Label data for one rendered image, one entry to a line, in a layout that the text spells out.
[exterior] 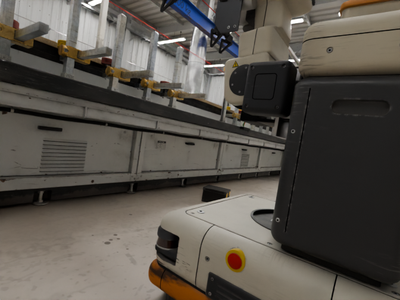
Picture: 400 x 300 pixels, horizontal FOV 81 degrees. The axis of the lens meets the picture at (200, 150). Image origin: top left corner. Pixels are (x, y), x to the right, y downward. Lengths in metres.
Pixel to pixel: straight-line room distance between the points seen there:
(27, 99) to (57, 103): 0.12
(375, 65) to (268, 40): 0.37
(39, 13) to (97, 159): 7.82
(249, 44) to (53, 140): 1.19
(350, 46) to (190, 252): 0.60
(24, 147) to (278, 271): 1.36
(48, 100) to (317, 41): 1.14
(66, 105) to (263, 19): 0.98
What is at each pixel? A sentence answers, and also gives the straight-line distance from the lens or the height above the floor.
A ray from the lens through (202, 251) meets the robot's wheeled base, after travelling 0.66.
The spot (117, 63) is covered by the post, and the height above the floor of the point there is 0.86.
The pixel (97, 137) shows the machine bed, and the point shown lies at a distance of 1.72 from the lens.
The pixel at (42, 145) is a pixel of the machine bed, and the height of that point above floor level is 0.34.
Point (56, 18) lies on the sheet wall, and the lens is 9.46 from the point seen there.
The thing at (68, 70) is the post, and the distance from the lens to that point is 1.35.
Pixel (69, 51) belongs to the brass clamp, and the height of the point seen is 0.83.
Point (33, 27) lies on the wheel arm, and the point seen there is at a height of 0.81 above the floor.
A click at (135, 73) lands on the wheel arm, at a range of 1.39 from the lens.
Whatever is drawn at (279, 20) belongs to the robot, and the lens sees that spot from 0.92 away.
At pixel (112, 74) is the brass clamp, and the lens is 1.46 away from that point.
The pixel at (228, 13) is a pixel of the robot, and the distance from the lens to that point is 0.94.
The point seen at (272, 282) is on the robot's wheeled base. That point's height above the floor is 0.23.
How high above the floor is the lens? 0.52
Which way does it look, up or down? 3 degrees down
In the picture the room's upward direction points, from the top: 9 degrees clockwise
